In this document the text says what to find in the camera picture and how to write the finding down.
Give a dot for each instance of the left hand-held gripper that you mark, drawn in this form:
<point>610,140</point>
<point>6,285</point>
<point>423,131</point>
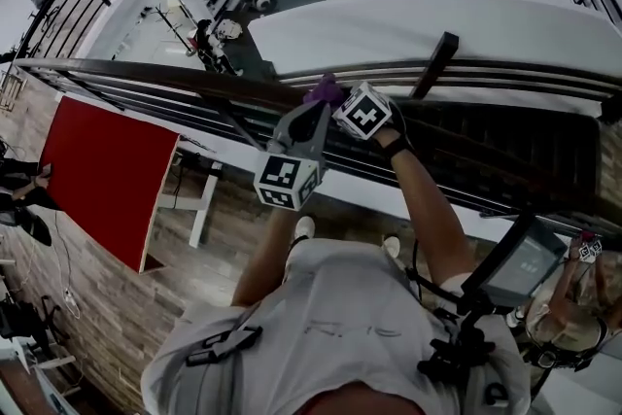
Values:
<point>286,182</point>

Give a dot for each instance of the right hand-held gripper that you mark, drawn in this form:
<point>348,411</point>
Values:
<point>364,112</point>

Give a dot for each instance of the purple cloth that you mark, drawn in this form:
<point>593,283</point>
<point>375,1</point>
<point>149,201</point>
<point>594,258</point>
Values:
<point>323,90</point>

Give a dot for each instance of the dark curved handrail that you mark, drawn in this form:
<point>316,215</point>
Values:
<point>194,80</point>

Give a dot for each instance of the person's left forearm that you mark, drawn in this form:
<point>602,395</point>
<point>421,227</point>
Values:
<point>265,257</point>

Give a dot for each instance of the person's right forearm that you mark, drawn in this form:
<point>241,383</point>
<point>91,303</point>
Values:
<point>432,218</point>

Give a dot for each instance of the black wristwatch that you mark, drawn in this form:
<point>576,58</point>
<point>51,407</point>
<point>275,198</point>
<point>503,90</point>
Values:
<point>401,149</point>

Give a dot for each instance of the person's left white shoe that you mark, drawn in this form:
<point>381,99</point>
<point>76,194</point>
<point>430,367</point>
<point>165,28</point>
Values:
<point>304,227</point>

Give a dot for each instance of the person's white shoe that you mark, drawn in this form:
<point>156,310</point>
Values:
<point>304,227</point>
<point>391,247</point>

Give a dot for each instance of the person's right white shoe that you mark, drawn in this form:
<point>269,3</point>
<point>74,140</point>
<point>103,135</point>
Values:
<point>391,247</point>

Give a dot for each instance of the dark wooden staircase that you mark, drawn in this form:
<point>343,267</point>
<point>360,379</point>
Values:
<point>510,150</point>

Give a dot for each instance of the person's white t-shirt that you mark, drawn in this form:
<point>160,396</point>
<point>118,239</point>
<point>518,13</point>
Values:
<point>340,306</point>

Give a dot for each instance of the red-topped white-legged table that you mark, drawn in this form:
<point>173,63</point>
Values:
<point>107,170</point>

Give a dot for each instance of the black chest-mounted monitor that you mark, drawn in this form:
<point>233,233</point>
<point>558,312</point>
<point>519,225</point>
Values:
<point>525,262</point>

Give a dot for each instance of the white power strip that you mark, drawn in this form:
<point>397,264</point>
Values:
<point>72,303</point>

